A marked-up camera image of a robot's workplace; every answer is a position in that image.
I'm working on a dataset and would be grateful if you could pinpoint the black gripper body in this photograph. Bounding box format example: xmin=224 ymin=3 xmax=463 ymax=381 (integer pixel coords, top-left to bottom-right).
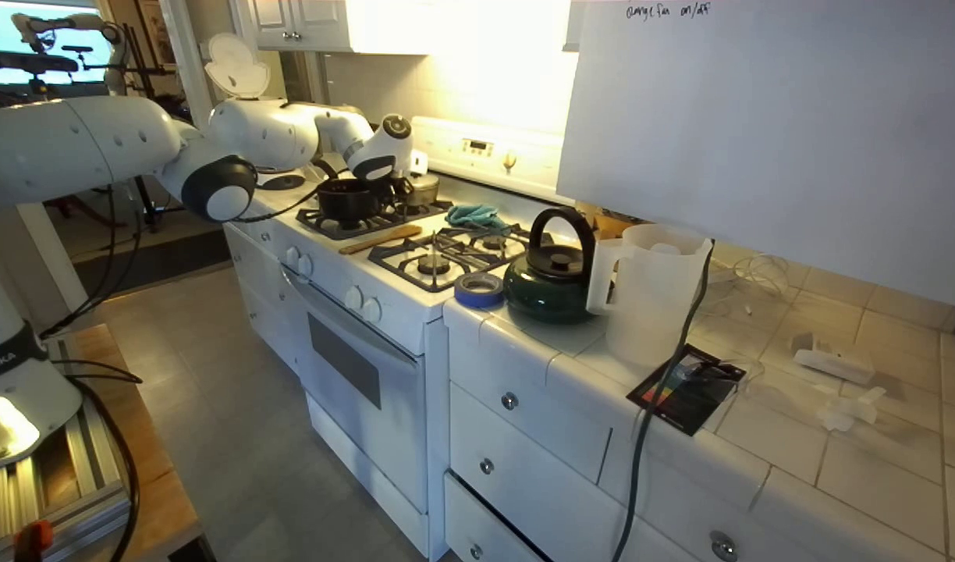
xmin=356 ymin=169 xmax=410 ymax=206

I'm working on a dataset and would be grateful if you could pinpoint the black power cable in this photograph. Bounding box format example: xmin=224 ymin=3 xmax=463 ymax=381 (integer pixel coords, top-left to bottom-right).
xmin=607 ymin=240 xmax=720 ymax=562

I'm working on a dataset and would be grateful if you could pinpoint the black tripod with camera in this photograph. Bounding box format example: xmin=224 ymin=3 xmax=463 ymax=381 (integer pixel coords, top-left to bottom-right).
xmin=0 ymin=10 xmax=177 ymax=228

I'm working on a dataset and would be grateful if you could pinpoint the blue tape roll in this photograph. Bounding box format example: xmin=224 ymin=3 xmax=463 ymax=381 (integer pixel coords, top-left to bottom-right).
xmin=452 ymin=272 xmax=510 ymax=311

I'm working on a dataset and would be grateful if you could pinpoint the black base cable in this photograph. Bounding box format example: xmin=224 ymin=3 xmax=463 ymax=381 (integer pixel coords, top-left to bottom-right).
xmin=36 ymin=351 xmax=146 ymax=562

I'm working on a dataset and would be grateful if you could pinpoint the white gas stove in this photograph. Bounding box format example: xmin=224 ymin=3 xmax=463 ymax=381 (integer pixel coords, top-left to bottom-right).
xmin=217 ymin=112 xmax=565 ymax=560

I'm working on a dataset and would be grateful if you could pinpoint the white wall cabinet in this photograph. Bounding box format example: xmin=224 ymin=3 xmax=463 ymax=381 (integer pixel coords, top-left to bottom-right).
xmin=224 ymin=0 xmax=349 ymax=56

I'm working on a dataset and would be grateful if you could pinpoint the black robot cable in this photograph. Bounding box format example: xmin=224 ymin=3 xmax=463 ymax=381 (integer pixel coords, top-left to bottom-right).
xmin=236 ymin=153 xmax=339 ymax=228

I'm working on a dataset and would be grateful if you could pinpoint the large black saucepan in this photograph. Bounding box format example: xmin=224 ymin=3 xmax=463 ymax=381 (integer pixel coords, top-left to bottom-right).
xmin=315 ymin=175 xmax=383 ymax=224

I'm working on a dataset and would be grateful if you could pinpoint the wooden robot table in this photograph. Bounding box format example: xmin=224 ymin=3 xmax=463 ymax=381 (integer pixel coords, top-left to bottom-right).
xmin=0 ymin=320 xmax=207 ymax=562

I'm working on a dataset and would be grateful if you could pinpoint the dark green kettle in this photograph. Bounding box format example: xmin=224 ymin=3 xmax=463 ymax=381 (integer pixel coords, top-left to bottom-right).
xmin=501 ymin=202 xmax=600 ymax=323

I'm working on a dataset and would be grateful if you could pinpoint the teal terry cloth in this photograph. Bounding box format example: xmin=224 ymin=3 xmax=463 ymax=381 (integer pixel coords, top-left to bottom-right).
xmin=443 ymin=202 xmax=504 ymax=234

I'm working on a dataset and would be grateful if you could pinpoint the wooden round object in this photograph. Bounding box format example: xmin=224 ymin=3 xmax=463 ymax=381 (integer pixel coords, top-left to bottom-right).
xmin=335 ymin=220 xmax=426 ymax=260

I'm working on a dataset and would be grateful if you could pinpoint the red round button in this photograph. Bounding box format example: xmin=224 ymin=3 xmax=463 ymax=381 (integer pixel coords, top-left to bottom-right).
xmin=11 ymin=519 xmax=56 ymax=562

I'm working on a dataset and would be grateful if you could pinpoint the white board with writing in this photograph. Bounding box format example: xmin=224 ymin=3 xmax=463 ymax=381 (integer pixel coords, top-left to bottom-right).
xmin=554 ymin=0 xmax=955 ymax=310

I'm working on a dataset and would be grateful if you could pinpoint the white drawer cabinet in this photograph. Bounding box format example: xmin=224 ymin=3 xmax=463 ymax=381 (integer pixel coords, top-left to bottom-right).
xmin=440 ymin=298 xmax=955 ymax=562

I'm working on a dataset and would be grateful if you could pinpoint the black printed booklet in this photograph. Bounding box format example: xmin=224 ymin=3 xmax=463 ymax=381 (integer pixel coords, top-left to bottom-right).
xmin=623 ymin=344 xmax=748 ymax=436

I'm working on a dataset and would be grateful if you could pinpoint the black burner grate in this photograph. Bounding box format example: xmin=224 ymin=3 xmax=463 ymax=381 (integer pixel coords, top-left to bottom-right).
xmin=366 ymin=224 xmax=534 ymax=293
xmin=292 ymin=197 xmax=455 ymax=244

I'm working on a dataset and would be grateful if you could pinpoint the white translucent pitcher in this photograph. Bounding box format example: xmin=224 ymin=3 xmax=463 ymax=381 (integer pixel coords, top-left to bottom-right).
xmin=585 ymin=220 xmax=715 ymax=372

